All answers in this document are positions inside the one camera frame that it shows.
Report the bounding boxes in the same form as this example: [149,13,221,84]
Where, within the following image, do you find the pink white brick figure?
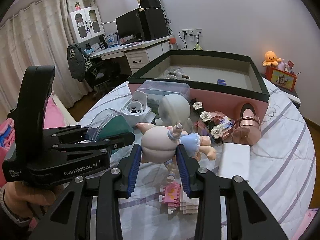
[159,181,199,215]

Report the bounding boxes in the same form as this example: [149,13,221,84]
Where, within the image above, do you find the pig-tailed doll figurine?
[136,122,216,183]

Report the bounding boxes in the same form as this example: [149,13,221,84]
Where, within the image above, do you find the white power adapter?
[217,142,251,182]

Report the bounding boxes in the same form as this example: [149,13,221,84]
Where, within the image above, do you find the clear heart-shaped teal box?
[86,108,133,142]

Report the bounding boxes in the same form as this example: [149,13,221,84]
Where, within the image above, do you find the white plastic fan housing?
[120,90,156,127]

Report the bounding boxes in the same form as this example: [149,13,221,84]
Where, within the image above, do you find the astronaut figure silver helmet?
[155,94,193,133]

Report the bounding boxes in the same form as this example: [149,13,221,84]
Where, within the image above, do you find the rose gold cylinder device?
[232,102,261,146]

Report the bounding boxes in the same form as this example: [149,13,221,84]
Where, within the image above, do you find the clear plastic storage box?
[137,80,190,111]

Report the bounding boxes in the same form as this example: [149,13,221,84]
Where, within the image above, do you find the person's left hand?
[1,181,56,232]

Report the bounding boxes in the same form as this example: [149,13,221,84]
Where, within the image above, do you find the black hair clip white flowers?
[191,100,223,144]

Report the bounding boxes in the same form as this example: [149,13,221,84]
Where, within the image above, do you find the blue patterned lighter box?
[217,79,226,86]

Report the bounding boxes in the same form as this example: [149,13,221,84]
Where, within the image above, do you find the clear bag with parts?
[164,67,190,80]

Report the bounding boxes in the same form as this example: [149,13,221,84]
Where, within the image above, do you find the large pink black-rimmed box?
[128,50,270,119]

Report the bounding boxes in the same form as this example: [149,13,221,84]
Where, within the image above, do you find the office chair with jacket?
[66,43,110,96]

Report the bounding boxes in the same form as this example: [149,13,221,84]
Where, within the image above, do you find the white desk with drawers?
[89,36,172,73]

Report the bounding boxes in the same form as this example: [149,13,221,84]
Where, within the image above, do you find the bottle with orange cap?
[169,37,178,50]

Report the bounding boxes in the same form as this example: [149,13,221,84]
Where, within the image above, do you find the low black white cabinet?
[265,81,302,109]

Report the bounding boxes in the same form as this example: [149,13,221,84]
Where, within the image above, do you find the red orange picture box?
[265,66,297,91]

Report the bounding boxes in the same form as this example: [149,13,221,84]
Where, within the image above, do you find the orange octopus plush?
[263,51,282,67]

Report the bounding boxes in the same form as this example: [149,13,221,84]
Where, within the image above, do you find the white glass-door cabinet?
[68,6,104,43]

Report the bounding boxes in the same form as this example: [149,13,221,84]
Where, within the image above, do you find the black computer monitor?
[116,9,143,45]

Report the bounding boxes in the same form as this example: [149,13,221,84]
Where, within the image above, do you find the black speaker on tower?
[139,0,161,9]

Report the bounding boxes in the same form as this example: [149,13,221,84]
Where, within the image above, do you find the white wall power strip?
[181,29,203,37]

